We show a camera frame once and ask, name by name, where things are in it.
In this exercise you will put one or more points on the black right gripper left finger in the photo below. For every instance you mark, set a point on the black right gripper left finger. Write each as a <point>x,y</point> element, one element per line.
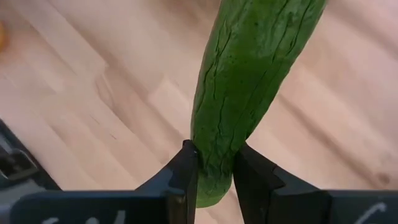
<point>182,174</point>

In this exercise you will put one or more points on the black metal table frame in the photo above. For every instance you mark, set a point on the black metal table frame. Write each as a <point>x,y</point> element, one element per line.
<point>18,168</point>

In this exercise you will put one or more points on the long green cucumber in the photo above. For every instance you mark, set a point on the long green cucumber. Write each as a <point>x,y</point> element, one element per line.
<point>248,77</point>

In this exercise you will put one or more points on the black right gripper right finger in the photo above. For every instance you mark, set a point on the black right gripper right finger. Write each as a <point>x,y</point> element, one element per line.
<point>255,186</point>

